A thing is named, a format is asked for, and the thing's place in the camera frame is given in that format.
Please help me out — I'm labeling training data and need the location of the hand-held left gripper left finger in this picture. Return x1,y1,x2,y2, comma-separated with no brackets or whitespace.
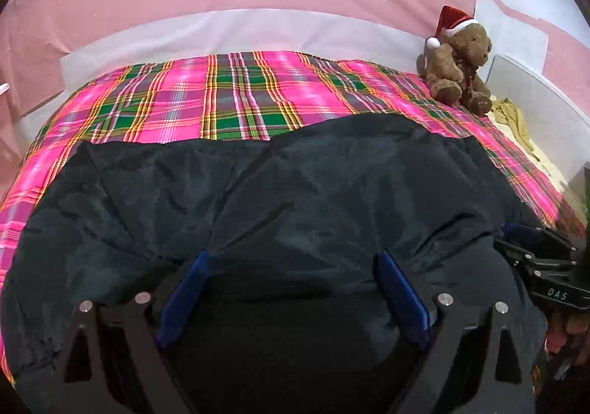
28,250,211,414

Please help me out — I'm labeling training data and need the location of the person's right hand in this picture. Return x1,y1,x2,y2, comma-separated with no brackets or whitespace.
545,307,590,366

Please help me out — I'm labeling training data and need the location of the white board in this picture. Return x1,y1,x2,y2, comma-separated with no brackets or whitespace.
489,55,590,187

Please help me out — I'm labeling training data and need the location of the black puffer jacket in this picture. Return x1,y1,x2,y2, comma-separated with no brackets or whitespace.
0,112,550,414

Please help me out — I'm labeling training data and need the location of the yellow cloth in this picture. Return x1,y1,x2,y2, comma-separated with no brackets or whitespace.
489,96,573,208

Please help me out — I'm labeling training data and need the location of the pink green plaid blanket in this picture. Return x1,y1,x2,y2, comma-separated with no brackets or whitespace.
0,50,587,389

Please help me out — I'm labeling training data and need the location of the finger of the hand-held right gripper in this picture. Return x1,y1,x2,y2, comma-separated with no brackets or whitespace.
494,239,579,279
503,223,580,253

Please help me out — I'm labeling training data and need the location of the brown teddy bear, santa hat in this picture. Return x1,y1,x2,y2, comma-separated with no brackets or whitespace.
416,5,494,116

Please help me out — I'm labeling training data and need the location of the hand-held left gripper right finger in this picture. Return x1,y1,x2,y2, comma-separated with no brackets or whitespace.
375,252,545,414

